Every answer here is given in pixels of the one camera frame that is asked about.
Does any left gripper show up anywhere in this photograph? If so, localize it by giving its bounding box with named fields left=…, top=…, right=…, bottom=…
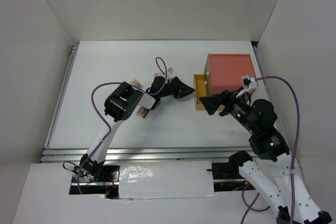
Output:
left=158, top=76, right=194, bottom=98

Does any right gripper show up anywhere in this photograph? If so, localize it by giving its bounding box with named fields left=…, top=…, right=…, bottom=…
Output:
left=198, top=86, right=257, bottom=132

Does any pink eyeshadow palette clear case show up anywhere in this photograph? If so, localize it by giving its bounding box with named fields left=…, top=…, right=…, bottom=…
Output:
left=154, top=72, right=162, bottom=77

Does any brown eyeshadow palette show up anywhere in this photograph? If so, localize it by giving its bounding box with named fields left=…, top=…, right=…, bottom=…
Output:
left=136, top=106, right=150, bottom=118

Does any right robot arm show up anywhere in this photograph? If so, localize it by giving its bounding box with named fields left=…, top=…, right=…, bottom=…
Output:
left=199, top=90, right=332, bottom=223

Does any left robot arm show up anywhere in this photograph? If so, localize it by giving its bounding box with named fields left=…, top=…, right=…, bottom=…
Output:
left=79, top=76, right=195, bottom=182

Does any coral drawer cabinet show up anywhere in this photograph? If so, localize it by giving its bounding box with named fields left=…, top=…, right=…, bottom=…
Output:
left=204, top=54, right=256, bottom=91

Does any white cover plate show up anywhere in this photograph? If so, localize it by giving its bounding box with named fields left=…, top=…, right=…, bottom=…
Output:
left=119, top=161, right=216, bottom=199

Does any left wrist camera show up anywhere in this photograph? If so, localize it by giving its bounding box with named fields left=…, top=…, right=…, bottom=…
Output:
left=167, top=67, right=174, bottom=79

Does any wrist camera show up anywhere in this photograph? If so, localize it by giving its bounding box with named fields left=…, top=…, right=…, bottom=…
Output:
left=236, top=75, right=258, bottom=98
left=167, top=67, right=174, bottom=79

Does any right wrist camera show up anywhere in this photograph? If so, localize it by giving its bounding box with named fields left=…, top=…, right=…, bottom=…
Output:
left=236, top=75, right=258, bottom=98

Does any aluminium right rail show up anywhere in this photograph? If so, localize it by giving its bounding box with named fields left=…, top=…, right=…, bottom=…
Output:
left=251, top=41, right=274, bottom=102

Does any aluminium rail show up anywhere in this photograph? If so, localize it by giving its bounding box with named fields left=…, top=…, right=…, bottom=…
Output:
left=251, top=41, right=274, bottom=102
left=44, top=44, right=79, bottom=148
left=40, top=146, right=256, bottom=164

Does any aluminium left rail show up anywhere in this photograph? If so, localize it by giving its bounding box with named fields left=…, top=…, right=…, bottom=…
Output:
left=44, top=44, right=79, bottom=148

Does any aluminium front rail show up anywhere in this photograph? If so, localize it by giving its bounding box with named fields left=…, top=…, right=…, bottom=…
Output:
left=40, top=146, right=256, bottom=164

